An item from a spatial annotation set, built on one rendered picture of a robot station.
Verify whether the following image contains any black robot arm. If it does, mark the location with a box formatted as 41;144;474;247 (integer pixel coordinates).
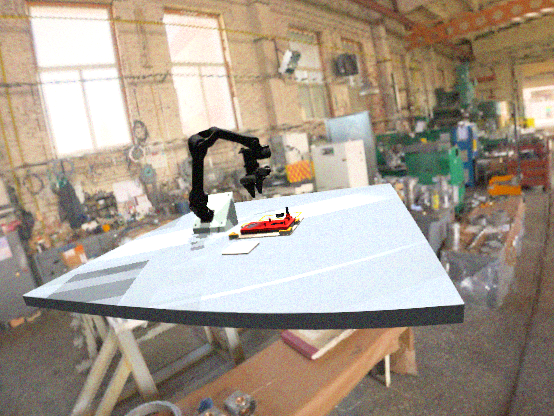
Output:
187;126;271;223

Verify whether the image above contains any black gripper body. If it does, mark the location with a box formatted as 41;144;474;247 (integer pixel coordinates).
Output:
240;160;266;184

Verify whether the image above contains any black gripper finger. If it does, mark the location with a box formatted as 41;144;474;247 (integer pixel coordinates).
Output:
255;177;266;194
242;182;256;198

